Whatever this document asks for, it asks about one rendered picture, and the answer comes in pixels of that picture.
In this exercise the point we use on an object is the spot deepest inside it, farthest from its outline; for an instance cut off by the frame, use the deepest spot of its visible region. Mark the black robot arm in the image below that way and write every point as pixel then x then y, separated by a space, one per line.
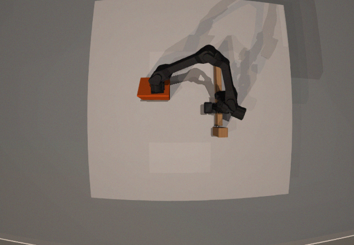
pixel 227 100

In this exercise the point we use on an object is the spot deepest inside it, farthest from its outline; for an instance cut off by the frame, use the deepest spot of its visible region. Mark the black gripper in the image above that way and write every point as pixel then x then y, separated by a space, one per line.
pixel 210 107

